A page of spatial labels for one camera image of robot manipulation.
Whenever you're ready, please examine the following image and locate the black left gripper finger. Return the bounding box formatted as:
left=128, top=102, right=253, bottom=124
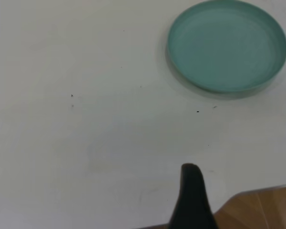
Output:
left=168, top=163, right=220, bottom=229

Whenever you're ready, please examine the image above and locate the green round plate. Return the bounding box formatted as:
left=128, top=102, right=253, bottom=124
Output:
left=166, top=0, right=286, bottom=100

